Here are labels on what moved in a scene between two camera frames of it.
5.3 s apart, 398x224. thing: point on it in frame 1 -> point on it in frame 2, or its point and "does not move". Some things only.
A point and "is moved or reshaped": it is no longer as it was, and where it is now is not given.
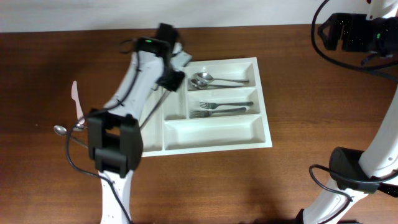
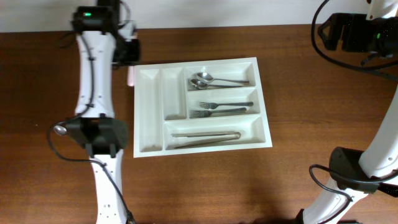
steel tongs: x=165 y=93 -> x=206 y=142
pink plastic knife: x=74 y=95 is moved or reshaped
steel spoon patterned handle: x=61 y=130 does not move
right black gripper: x=351 y=25 does not move
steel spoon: x=206 y=78 does not move
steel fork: x=201 y=114 does not move
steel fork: x=210 y=106 does not move
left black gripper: x=175 y=84 -> x=135 y=61
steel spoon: x=201 y=84 does not move
